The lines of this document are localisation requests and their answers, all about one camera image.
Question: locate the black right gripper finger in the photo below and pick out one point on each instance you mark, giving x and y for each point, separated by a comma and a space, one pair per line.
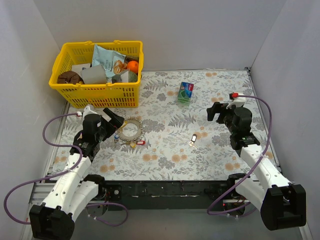
214, 110
224, 115

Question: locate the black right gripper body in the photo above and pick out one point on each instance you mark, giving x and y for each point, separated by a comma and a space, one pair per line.
216, 113

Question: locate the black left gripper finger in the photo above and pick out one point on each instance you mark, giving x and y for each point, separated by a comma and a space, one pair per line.
108, 128
111, 117

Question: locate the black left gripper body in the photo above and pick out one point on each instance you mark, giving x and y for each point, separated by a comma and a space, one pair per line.
113, 119

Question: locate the yellow key tag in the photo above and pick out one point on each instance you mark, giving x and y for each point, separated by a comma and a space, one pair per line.
132, 144

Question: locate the large metal key ring disc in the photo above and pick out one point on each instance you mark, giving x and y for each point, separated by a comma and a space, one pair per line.
139, 131

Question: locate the red key tag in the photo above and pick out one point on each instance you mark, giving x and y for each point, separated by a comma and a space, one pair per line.
140, 143

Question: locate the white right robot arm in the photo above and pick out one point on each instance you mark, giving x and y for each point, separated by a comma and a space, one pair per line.
281, 203

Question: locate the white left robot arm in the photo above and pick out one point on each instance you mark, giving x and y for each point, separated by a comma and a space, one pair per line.
55, 217

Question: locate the yellow plastic shopping basket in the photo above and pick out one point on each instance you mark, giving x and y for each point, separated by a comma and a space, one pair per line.
110, 95

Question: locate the green blue sponge pack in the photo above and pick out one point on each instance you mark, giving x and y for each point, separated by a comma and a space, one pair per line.
185, 93

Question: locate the grey cardboard box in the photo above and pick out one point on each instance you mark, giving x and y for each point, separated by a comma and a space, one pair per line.
94, 75

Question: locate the green avocado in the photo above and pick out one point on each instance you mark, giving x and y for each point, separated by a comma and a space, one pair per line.
132, 77

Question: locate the light blue chips bag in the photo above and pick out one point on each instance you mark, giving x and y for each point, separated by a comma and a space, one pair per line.
112, 61

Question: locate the white carton in basket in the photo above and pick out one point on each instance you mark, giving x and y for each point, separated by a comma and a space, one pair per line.
77, 68

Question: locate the orange fruit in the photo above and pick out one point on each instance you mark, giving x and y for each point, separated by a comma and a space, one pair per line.
133, 66

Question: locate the floral patterned table mat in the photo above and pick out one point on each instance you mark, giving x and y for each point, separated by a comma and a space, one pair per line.
169, 127

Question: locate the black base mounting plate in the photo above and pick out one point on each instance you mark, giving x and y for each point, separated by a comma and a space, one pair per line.
162, 194

